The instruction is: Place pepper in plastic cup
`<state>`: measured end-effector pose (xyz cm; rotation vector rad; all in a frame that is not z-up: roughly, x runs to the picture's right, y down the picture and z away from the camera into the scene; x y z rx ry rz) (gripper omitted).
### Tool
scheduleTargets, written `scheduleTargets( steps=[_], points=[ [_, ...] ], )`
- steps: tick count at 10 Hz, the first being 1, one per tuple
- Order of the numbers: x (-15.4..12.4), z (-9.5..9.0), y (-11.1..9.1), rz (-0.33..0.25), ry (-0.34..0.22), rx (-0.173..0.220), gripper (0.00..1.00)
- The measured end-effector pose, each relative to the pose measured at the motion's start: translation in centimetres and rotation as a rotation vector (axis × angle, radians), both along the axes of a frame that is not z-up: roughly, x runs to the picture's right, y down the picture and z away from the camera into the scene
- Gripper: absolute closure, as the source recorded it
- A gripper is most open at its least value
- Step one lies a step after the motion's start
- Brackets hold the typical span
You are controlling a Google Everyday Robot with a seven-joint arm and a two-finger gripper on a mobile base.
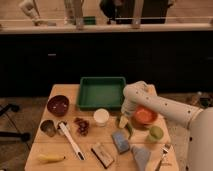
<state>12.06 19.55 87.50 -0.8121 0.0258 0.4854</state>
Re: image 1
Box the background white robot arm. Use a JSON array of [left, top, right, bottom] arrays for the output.
[[19, 0, 55, 26]]

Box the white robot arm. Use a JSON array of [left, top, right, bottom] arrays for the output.
[[121, 81, 213, 171]]

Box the white cup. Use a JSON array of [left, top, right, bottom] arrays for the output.
[[93, 108, 109, 126]]

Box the green plastic cup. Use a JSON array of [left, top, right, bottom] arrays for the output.
[[147, 126, 164, 142]]

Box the metal cup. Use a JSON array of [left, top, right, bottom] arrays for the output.
[[40, 120, 56, 137]]

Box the orange bowl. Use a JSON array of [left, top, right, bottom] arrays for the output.
[[132, 106, 158, 126]]

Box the blue sponge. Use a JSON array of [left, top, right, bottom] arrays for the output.
[[111, 131, 130, 154]]

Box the blue grey cloth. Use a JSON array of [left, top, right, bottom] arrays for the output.
[[132, 146, 151, 171]]

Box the green plastic tray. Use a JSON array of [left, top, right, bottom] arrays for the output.
[[76, 77, 126, 110]]

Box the brown dried food pile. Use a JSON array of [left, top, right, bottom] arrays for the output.
[[74, 117, 90, 136]]

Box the wooden block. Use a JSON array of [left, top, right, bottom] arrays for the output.
[[91, 143, 114, 169]]

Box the metal fork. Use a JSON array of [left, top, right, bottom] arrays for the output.
[[155, 143, 172, 171]]

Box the dark red bowl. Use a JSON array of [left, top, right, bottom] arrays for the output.
[[47, 95, 69, 117]]

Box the yellow banana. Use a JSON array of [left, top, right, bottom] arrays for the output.
[[37, 154, 66, 163]]

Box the small green box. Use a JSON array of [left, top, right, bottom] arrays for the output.
[[83, 16, 96, 25]]

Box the black chair base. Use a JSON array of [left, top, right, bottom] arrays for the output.
[[0, 103, 32, 143]]

